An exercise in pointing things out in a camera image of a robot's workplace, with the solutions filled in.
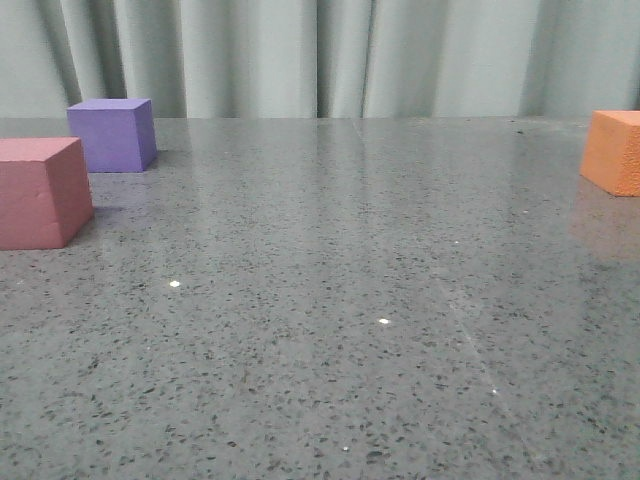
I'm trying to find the orange foam cube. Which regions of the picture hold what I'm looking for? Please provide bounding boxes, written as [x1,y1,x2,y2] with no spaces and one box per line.
[579,110,640,197]

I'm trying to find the pink foam cube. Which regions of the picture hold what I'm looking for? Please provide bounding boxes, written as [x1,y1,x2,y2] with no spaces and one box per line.
[1,137,94,250]

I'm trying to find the purple foam cube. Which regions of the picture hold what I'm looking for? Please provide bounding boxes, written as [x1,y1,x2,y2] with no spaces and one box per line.
[67,98,158,173]

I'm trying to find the pale green curtain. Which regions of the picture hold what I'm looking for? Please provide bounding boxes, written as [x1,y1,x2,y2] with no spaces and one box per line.
[1,1,639,118]

